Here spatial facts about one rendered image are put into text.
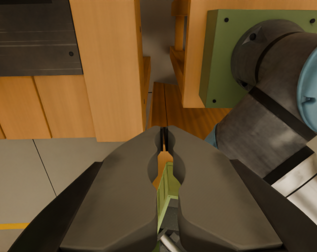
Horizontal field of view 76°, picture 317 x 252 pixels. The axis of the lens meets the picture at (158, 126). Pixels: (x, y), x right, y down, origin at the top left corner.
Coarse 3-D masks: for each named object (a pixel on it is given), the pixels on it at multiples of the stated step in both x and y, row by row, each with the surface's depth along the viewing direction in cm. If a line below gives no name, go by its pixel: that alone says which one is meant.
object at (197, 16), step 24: (192, 0) 47; (216, 0) 47; (240, 0) 47; (264, 0) 47; (288, 0) 47; (312, 0) 47; (192, 24) 49; (192, 48) 52; (192, 72) 55; (192, 96) 58
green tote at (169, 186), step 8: (168, 168) 73; (168, 176) 69; (160, 184) 79; (168, 184) 66; (176, 184) 67; (160, 192) 75; (168, 192) 62; (176, 192) 63; (160, 200) 72; (168, 200) 63; (160, 208) 70; (160, 216) 66; (160, 224) 68
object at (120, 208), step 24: (144, 144) 10; (120, 168) 9; (144, 168) 9; (96, 192) 7; (120, 192) 7; (144, 192) 7; (96, 216) 6; (120, 216) 6; (144, 216) 6; (72, 240) 6; (96, 240) 6; (120, 240) 6; (144, 240) 6
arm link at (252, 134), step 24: (240, 120) 31; (264, 120) 28; (216, 144) 33; (240, 144) 30; (264, 144) 29; (288, 144) 28; (264, 168) 28; (288, 168) 27; (312, 168) 27; (288, 192) 27; (312, 192) 26; (312, 216) 25
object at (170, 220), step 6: (168, 210) 79; (174, 210) 79; (168, 216) 77; (174, 216) 78; (162, 222) 75; (168, 222) 76; (174, 222) 76; (162, 228) 74; (168, 228) 74; (174, 228) 75; (168, 234) 78; (180, 246) 76
